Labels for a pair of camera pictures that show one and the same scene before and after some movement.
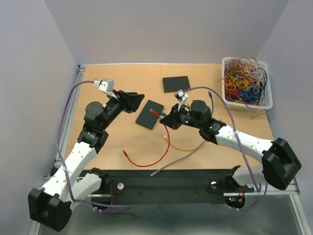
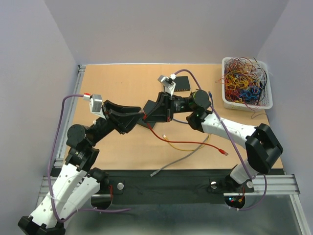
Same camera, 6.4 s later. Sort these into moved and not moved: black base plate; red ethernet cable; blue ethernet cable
Moved: red ethernet cable
Not moved: black base plate; blue ethernet cable
